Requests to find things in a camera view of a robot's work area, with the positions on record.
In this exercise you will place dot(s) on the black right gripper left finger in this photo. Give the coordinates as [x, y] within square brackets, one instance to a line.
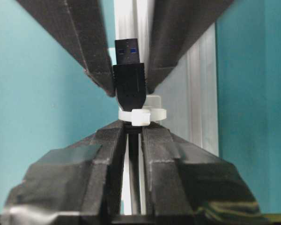
[77, 185]

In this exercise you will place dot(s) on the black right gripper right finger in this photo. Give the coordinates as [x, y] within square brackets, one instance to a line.
[187, 185]

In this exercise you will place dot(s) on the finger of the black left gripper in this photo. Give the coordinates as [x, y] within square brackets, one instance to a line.
[176, 26]
[78, 26]

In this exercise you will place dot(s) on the aluminium extrusion rail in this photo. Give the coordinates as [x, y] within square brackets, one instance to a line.
[189, 93]

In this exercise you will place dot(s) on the white ring clip middle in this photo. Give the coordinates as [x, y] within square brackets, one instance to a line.
[152, 111]

